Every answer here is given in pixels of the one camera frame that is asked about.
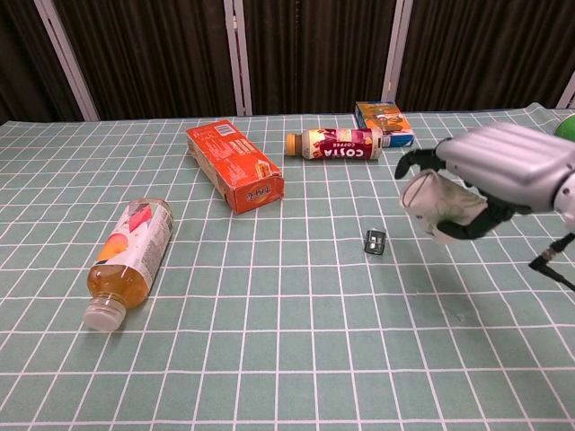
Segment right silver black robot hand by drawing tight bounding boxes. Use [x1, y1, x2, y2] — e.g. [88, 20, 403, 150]
[394, 121, 575, 241]

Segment white paper cup green flowers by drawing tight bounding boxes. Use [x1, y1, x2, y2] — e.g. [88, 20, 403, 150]
[401, 169, 489, 246]

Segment green round object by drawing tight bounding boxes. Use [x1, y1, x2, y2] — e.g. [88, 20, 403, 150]
[553, 112, 575, 141]

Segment green grid-patterned tablecloth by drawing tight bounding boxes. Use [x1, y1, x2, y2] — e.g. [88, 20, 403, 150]
[0, 101, 575, 431]

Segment blue orange snack box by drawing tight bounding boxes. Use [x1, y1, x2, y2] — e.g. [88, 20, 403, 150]
[352, 101, 415, 149]

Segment small black metal clip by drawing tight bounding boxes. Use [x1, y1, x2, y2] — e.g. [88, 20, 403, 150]
[363, 229, 388, 258]

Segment Costa coffee bottle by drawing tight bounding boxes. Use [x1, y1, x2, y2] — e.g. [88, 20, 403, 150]
[285, 128, 385, 161]

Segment orange red cardboard box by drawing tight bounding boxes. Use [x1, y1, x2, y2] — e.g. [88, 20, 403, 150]
[186, 118, 286, 216]

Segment orange juice bottle white cap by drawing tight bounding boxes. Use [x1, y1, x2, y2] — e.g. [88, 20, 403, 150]
[82, 198, 175, 332]

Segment white partition frame post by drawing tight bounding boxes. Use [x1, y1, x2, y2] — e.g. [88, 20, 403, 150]
[382, 0, 414, 104]
[223, 0, 253, 118]
[555, 71, 575, 110]
[33, 0, 101, 122]

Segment black cable with connector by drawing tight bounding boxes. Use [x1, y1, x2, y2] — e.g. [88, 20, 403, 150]
[528, 232, 575, 292]

